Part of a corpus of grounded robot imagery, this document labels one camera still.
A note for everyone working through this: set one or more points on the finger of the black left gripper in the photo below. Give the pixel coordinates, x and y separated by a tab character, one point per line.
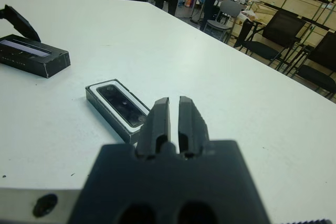
22	26

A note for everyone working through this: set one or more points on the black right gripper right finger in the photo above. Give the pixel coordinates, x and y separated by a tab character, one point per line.
193	127

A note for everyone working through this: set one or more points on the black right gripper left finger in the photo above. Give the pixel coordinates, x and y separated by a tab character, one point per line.
155	124

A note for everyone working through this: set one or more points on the black box lid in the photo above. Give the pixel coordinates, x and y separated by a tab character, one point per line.
31	61

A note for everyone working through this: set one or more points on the black slim camera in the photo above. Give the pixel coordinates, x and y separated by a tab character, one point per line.
118	100

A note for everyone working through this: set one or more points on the black box base white insert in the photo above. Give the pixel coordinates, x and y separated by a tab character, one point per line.
105	113

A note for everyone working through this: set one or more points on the grey plastic chair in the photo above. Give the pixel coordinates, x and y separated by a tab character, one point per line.
231	7

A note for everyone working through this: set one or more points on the white sneakers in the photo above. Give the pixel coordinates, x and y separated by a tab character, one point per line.
210	1

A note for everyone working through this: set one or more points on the black visitor chair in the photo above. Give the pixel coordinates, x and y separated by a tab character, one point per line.
283	27
325	53

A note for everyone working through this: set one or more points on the stack of plywood crates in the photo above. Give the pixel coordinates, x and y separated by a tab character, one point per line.
302	3

